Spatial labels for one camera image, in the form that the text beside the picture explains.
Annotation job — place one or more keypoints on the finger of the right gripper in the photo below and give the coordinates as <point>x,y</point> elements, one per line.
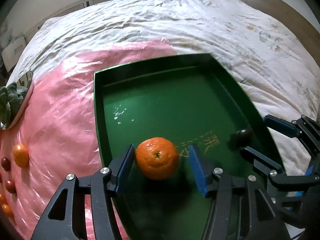
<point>275,174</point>
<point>304,129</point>

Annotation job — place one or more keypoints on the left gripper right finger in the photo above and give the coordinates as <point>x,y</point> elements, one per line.
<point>257,215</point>

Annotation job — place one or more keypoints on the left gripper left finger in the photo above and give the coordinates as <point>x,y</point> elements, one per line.
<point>64,215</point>

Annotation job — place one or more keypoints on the dark plum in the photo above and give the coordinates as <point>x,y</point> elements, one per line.
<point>240,139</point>

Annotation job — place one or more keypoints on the large orange with stem dimple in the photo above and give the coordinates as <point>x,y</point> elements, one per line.
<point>157,158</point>

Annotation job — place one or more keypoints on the smooth orange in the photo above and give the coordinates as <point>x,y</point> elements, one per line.
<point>7,210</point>

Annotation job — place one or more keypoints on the dark red apple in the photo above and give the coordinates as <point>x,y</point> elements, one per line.
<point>6,164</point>

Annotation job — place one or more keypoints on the small orange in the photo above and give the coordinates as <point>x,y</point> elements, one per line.
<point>2,199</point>

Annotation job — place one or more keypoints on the white floral bed quilt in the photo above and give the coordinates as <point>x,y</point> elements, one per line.
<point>262,54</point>

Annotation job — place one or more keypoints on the pink plastic sheet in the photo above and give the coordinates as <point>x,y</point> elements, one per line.
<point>58,128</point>

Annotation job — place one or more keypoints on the green rectangular tray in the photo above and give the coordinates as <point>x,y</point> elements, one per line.
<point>186,99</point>

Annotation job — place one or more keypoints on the wooden headboard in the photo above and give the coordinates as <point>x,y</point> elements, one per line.
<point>297,17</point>

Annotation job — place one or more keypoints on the green leafy vegetable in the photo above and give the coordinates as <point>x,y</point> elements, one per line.
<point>12,97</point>

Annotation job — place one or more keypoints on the white blue rimmed plate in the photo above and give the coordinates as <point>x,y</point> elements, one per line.
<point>25,80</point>

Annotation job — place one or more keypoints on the white cardboard box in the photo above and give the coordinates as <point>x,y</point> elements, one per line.
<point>12,53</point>

